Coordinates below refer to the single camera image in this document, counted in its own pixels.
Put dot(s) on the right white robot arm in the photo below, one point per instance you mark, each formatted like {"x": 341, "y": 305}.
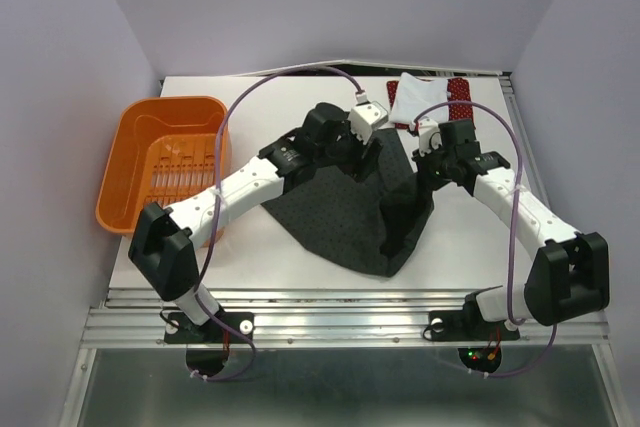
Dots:
{"x": 569, "y": 276}

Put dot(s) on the aluminium mounting rail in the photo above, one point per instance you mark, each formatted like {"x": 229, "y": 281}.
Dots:
{"x": 307, "y": 318}

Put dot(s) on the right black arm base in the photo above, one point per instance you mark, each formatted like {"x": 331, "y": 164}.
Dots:
{"x": 466, "y": 324}

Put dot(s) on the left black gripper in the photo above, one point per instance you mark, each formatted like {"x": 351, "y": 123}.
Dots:
{"x": 358, "y": 168}

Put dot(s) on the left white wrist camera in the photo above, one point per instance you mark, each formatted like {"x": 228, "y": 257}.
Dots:
{"x": 365, "y": 119}

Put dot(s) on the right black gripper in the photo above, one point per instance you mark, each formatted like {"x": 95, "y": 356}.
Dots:
{"x": 425, "y": 179}

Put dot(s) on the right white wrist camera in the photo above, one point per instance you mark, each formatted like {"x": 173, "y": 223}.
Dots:
{"x": 427, "y": 131}

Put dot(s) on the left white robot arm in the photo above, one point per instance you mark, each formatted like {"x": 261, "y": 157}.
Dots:
{"x": 165, "y": 239}

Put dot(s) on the orange plastic bin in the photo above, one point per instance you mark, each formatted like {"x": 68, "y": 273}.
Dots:
{"x": 163, "y": 152}

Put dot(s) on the white skirt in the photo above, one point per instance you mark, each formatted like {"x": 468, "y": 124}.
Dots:
{"x": 414, "y": 95}

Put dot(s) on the dark grey dotted skirt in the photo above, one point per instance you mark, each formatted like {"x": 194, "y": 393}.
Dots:
{"x": 372, "y": 227}

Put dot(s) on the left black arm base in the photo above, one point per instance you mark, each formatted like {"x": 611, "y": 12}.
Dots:
{"x": 179, "y": 330}

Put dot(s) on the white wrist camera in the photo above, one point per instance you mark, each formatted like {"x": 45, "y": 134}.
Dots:
{"x": 427, "y": 131}
{"x": 365, "y": 119}

